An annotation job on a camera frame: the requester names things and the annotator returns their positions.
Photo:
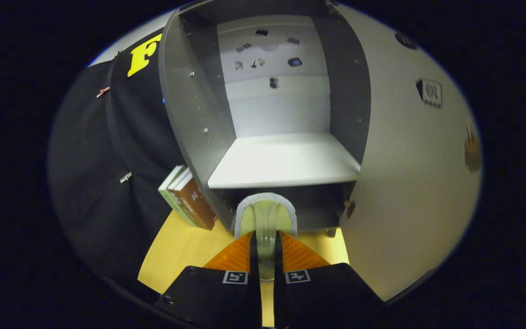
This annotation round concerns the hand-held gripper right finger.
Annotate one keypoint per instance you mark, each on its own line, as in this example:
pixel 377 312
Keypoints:
pixel 278 260

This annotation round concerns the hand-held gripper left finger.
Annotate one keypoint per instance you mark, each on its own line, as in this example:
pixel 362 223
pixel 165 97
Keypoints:
pixel 254 260

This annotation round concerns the pale green grey-rimmed item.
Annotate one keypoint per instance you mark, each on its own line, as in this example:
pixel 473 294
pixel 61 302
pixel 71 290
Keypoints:
pixel 265 219

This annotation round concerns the beige cabinet door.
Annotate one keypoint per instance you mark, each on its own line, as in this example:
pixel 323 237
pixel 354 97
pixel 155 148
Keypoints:
pixel 404 183

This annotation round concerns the brown book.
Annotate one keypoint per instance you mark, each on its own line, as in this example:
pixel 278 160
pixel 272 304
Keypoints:
pixel 197 205

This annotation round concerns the white cabinet shelf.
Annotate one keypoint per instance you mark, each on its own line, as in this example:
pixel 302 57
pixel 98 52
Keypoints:
pixel 286 160

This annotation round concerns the thin dark book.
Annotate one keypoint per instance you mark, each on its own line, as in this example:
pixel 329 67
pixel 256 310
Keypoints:
pixel 179 180

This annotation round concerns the white clothes peg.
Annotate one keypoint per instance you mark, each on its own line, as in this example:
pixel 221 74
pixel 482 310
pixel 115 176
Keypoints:
pixel 125 177

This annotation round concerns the dark grey cabinet body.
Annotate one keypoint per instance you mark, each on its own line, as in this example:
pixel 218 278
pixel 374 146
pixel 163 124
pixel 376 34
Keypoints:
pixel 190 114

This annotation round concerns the black backdrop cloth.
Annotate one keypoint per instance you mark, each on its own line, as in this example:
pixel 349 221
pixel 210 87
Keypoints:
pixel 85 160

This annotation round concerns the red clothes peg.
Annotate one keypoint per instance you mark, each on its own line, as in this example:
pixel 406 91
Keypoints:
pixel 103 92

